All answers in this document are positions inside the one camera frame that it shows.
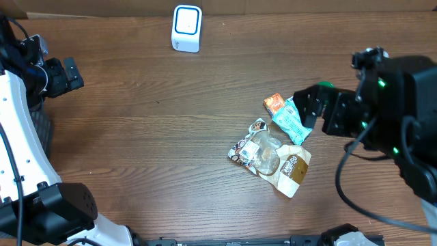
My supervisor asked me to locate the teal snack packet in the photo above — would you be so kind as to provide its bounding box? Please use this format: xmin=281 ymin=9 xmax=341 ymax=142
xmin=272 ymin=97 xmax=313 ymax=146

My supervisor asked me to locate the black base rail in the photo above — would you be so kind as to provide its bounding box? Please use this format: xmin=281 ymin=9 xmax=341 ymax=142
xmin=143 ymin=235 xmax=320 ymax=246

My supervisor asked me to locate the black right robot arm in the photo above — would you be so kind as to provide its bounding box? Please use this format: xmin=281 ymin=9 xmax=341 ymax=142
xmin=293 ymin=48 xmax=436 ymax=245

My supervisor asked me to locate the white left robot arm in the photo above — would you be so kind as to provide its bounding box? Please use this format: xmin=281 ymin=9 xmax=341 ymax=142
xmin=1 ymin=29 xmax=138 ymax=245

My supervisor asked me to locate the green lid jar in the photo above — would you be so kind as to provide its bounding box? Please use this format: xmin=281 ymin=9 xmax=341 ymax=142
xmin=318 ymin=81 xmax=335 ymax=87

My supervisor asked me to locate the white barcode scanner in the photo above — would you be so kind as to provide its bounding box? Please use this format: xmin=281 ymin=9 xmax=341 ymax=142
xmin=171 ymin=5 xmax=203 ymax=53

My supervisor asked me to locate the orange tissue pack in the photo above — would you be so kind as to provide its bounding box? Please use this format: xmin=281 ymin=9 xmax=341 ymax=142
xmin=264 ymin=93 xmax=285 ymax=116

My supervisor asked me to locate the black mesh basket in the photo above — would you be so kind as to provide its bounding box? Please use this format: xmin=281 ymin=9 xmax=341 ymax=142
xmin=29 ymin=100 xmax=54 ymax=159

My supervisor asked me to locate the clear cookie wrapper bag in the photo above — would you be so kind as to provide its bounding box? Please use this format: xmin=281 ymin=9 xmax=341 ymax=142
xmin=228 ymin=118 xmax=311 ymax=198

